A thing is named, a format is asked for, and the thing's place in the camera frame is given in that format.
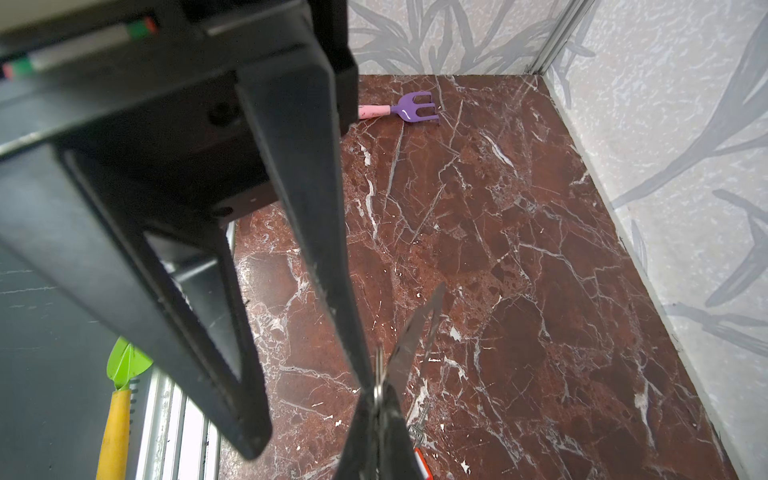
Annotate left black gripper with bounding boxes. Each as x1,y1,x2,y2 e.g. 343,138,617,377
1,1,375,459

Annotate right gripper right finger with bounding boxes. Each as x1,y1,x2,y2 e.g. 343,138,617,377
377,382,422,480

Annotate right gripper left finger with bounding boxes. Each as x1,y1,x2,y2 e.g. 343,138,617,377
333,384,384,480

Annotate red tagged key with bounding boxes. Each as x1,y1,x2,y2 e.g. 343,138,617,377
414,448,434,480

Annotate green yellow toy shovel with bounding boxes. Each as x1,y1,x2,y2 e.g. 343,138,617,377
96,337,153,480

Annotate purple pink toy rake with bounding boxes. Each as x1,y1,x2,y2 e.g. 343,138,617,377
358,91,439,123

